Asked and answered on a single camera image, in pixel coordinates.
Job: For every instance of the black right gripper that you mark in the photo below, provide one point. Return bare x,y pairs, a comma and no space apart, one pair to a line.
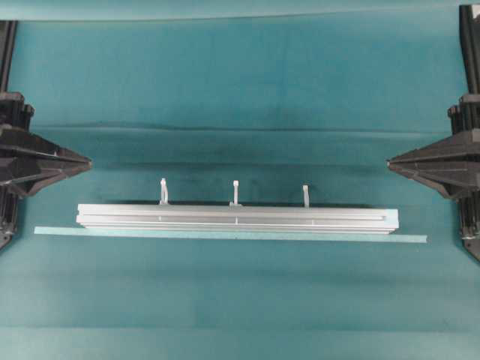
449,166

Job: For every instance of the long teal tape strip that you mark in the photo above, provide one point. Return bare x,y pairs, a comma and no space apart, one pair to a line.
230,235

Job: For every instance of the middle white zip tie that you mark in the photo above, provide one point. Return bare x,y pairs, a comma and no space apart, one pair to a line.
235,199

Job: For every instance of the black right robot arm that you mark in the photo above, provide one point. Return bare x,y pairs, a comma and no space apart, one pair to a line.
465,116

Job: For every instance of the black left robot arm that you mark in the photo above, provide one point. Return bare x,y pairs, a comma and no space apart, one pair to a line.
16,113

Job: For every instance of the right white zip tie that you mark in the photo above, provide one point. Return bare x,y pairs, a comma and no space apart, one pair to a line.
306,195

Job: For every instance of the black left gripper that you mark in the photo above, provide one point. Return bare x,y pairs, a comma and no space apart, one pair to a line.
30,163

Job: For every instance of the left white zip tie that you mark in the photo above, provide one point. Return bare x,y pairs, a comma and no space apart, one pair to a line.
164,194

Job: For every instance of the large silver metal rail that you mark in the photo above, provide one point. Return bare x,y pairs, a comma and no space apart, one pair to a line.
238,218

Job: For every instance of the white zip tie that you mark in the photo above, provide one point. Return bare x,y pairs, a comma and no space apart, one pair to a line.
235,199
164,194
306,195

